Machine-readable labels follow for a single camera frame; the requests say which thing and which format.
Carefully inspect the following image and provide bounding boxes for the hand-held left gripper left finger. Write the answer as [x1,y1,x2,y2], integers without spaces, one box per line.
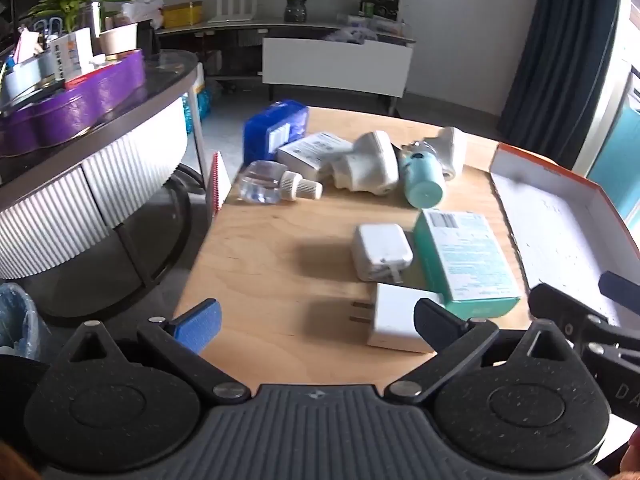
[55,299,251,406]

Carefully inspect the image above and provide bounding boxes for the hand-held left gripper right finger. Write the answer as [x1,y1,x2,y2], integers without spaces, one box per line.
[384,299,581,403]

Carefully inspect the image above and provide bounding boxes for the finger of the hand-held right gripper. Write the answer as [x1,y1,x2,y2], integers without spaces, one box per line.
[529,283,640,350]
[598,271,640,307]

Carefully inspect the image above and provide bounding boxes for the white square power adapter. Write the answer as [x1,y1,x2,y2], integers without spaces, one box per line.
[347,282,446,354]

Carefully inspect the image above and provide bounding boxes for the white rounded charger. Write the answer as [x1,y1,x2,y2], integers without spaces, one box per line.
[352,223,415,283]

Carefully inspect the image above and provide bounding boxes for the clear liquid bottle white cap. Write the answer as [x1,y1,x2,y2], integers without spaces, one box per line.
[235,160,324,206]

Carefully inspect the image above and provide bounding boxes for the white power adapter box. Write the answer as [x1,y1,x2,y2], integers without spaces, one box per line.
[276,131,356,181]

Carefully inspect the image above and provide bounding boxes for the blue box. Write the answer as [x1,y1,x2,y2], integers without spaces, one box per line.
[242,99,309,165]

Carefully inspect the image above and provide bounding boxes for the person's right hand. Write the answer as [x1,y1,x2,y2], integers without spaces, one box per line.
[621,430,640,480]

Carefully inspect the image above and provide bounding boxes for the teal cardboard box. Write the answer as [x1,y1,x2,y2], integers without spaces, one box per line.
[413,208,523,321]

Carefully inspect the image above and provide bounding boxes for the teal panel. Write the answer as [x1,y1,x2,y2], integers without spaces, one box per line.
[587,72,640,221]

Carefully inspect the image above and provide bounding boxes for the teal cylindrical device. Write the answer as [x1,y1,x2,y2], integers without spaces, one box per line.
[398,141,447,209]

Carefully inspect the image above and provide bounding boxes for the red and white box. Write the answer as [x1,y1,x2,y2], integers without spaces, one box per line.
[205,150,233,218]

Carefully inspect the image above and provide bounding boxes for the oval coffee table ribbed sides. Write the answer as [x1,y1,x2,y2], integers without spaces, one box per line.
[0,50,208,281]

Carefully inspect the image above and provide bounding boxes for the large white plug-in device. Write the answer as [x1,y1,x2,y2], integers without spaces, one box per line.
[327,131,401,196]

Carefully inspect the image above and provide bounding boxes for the small white plug-in device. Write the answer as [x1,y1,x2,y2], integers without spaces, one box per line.
[422,126,468,181]

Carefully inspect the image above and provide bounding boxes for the trash bin with blue liner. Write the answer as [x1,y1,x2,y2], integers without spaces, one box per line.
[0,282,51,361]

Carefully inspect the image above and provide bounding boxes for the blue plastic bag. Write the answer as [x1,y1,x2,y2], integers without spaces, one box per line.
[182,87,221,133]

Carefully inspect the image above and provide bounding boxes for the dark curtain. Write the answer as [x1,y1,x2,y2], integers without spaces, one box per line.
[497,0,623,153]

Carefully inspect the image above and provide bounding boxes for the purple tin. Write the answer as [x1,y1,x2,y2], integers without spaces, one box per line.
[0,49,147,157]

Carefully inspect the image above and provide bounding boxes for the white television console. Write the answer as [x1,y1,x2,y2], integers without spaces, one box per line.
[155,15,416,116]

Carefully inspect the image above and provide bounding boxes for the black stand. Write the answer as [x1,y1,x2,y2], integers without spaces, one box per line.
[136,20,162,56]

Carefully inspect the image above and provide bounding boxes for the clear plastic bag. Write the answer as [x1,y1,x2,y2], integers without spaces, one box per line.
[327,27,378,45]

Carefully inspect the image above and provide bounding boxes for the paper cup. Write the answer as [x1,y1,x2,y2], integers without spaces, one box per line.
[99,23,139,57]

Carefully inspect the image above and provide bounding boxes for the white printed carton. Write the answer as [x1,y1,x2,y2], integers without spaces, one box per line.
[50,27,96,81]

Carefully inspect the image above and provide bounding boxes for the grey tape roll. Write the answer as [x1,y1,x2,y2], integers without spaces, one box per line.
[2,52,66,106]

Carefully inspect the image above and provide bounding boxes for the yellow box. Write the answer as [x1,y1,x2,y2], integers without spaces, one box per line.
[162,1,204,29]

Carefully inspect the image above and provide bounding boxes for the white router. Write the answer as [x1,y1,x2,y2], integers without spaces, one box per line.
[207,0,258,24]

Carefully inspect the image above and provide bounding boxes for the black and green box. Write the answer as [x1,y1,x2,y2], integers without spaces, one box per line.
[360,0,401,18]

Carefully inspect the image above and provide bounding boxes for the white plastic bag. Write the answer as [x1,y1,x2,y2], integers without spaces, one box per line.
[121,0,165,30]

